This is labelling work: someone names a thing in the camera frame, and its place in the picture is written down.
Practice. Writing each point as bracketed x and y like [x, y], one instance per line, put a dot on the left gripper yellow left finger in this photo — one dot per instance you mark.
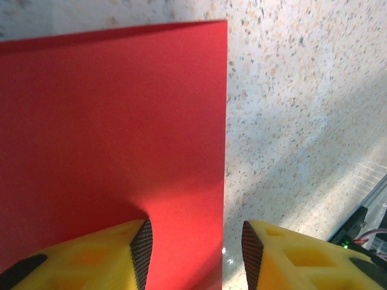
[90, 262]

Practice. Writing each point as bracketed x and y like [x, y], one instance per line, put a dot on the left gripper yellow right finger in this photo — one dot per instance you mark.
[302, 266]

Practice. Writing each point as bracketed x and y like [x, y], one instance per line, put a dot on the red paper sheet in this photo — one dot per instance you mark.
[106, 121]

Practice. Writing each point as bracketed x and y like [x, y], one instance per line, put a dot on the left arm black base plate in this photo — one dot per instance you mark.
[356, 220]

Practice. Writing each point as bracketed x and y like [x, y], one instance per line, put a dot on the aluminium mounting rail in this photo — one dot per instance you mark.
[378, 193]

